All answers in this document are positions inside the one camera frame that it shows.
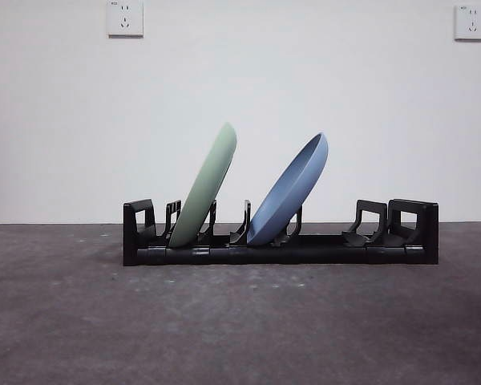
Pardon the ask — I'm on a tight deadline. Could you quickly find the green round plate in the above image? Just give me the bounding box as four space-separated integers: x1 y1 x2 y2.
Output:
168 122 238 249

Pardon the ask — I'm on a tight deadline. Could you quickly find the white wall socket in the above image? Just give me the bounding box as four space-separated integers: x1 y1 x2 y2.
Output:
454 3 481 42
107 0 144 39

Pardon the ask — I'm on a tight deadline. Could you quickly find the blue round plate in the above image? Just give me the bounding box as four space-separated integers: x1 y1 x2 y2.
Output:
246 131 329 245

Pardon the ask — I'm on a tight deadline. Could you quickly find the black plate rack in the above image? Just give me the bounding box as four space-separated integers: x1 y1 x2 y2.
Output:
123 198 440 266

